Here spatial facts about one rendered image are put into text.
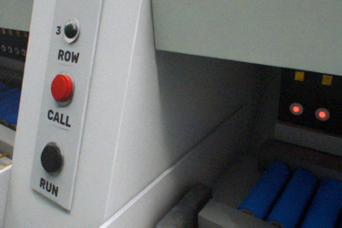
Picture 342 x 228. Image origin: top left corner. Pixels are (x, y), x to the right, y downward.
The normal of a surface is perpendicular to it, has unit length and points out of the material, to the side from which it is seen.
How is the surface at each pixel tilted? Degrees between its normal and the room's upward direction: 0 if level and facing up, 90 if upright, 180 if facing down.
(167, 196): 90
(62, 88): 90
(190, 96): 90
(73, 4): 90
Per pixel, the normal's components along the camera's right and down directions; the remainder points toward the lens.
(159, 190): 0.80, 0.20
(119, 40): -0.56, -0.03
